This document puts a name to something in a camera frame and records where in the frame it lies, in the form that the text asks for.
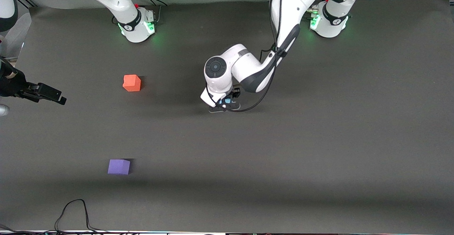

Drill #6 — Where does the orange foam block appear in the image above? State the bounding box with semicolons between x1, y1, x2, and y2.
122;74;142;92

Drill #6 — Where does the purple foam block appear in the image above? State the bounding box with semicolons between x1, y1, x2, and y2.
107;159;131;175

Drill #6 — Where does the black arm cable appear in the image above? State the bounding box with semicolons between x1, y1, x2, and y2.
0;56;18;80
207;0;288;113

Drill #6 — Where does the thin black looped cable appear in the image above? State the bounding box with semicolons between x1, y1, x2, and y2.
54;199;107;234

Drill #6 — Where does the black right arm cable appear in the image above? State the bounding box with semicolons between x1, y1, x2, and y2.
0;56;18;80

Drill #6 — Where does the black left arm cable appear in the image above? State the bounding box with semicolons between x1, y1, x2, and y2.
207;0;288;113

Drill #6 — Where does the dark grey table mat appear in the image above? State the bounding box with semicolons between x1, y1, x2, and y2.
0;0;454;234

